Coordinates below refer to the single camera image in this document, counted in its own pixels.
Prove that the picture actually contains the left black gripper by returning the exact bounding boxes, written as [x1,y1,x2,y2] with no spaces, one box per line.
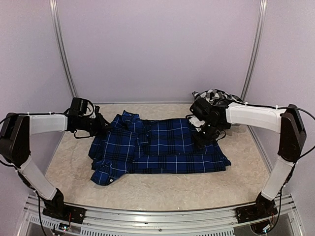
[79,113,113,137]

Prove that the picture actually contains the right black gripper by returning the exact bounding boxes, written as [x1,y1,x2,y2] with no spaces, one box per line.
[191,120,221,149]

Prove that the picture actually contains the blue plaid long sleeve shirt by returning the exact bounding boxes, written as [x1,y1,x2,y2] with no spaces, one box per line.
[88,111,231,186]

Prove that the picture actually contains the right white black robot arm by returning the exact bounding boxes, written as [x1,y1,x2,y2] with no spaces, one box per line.
[189,98,307,218]

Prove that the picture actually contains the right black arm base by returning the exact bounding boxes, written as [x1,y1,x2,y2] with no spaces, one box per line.
[235,193,278,224]

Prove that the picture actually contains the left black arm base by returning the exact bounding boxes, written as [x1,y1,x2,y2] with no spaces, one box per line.
[43,188,87,224]

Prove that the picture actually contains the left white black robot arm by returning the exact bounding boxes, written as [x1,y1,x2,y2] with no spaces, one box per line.
[0,97,111,201]

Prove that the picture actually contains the black white checkered shirt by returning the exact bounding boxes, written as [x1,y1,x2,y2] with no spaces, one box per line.
[192,89,243,105]

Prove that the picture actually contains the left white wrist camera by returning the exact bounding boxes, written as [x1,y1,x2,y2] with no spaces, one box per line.
[90,106,100,119]

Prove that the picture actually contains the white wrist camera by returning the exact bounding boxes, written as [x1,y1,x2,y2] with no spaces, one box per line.
[187,115,205,128]
[90,106,100,119]

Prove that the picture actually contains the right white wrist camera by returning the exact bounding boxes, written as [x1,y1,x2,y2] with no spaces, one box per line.
[187,115,205,128]

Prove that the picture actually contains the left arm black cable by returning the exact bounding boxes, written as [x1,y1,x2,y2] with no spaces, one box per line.
[73,130,92,140]

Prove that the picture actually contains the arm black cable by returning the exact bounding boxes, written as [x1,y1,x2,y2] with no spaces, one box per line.
[73,130,92,140]
[275,104,315,160]

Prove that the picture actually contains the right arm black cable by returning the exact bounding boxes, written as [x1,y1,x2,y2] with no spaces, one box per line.
[275,104,315,160]

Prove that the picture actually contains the front aluminium rail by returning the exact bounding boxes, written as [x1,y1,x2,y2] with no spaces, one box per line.
[18,195,303,236]

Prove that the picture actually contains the left aluminium frame post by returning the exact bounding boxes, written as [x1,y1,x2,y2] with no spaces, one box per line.
[49,0,78,97]

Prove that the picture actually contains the aluminium frame post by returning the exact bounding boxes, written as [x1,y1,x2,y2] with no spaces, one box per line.
[49,0,78,97]
[241,0,268,101]

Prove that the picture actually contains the right aluminium frame post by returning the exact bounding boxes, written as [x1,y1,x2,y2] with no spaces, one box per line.
[241,0,268,101]

